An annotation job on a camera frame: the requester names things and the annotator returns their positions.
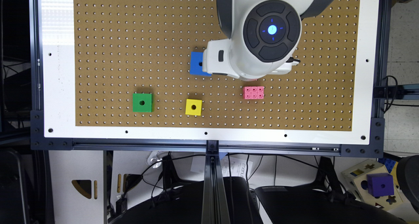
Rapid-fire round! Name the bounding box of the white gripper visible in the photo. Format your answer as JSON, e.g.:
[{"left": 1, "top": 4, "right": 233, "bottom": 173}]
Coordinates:
[{"left": 202, "top": 39, "right": 301, "bottom": 80}]

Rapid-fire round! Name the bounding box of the pink block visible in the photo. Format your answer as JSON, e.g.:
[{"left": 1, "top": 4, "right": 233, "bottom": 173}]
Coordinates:
[{"left": 243, "top": 86, "right": 264, "bottom": 100}]

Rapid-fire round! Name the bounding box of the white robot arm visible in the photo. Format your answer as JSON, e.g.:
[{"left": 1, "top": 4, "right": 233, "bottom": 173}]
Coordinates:
[{"left": 202, "top": 0, "right": 334, "bottom": 81}]

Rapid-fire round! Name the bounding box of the blue cube block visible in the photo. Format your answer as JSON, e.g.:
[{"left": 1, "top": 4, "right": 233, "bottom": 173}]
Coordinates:
[{"left": 190, "top": 52, "right": 211, "bottom": 77}]

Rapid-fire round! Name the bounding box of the yellow cube block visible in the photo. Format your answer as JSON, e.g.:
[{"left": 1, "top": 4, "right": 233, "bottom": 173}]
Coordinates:
[{"left": 185, "top": 99, "right": 202, "bottom": 116}]

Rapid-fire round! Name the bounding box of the green cube block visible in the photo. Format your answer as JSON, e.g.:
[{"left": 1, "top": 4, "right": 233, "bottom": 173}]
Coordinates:
[{"left": 132, "top": 94, "right": 154, "bottom": 113}]

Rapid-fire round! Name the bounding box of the purple cube block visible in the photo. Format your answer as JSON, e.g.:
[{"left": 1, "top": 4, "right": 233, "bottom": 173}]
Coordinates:
[{"left": 367, "top": 173, "right": 394, "bottom": 197}]

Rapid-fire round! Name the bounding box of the brown pegboard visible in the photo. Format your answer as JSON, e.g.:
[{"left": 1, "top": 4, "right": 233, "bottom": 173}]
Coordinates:
[{"left": 74, "top": 0, "right": 360, "bottom": 131}]

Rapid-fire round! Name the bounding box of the black office chair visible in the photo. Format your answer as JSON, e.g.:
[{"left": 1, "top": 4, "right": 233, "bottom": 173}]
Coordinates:
[
  {"left": 255, "top": 186, "right": 405, "bottom": 224},
  {"left": 113, "top": 177, "right": 263, "bottom": 224}
]

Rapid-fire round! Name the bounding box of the black office chair right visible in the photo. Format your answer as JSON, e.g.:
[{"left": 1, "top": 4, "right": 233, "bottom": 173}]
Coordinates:
[{"left": 255, "top": 186, "right": 405, "bottom": 224}]

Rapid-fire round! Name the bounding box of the dark aluminium table frame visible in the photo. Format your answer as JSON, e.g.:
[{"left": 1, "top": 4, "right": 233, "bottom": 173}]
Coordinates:
[{"left": 28, "top": 0, "right": 419, "bottom": 224}]

